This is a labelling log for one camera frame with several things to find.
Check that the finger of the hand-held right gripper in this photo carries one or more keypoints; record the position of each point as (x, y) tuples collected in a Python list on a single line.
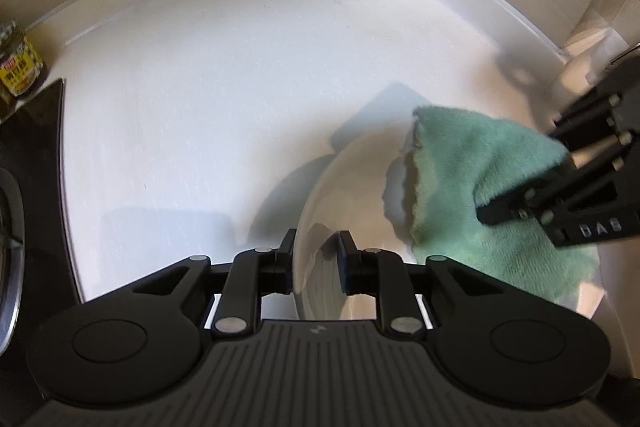
[(600, 117), (525, 202)]

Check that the black glass gas stove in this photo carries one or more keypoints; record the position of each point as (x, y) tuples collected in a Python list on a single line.
[(40, 157)]

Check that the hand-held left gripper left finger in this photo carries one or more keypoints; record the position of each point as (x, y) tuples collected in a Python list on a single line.
[(282, 267)]

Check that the white bowl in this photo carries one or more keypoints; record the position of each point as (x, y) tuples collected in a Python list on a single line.
[(350, 187)]

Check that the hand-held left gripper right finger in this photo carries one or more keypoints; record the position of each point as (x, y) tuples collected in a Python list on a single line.
[(344, 264)]

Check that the yellow label jar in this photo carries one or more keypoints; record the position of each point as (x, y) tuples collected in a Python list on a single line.
[(20, 67)]

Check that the metal stove burner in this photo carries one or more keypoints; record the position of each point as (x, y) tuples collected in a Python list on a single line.
[(12, 257)]

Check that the green cloth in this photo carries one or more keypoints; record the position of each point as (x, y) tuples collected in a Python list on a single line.
[(450, 157)]

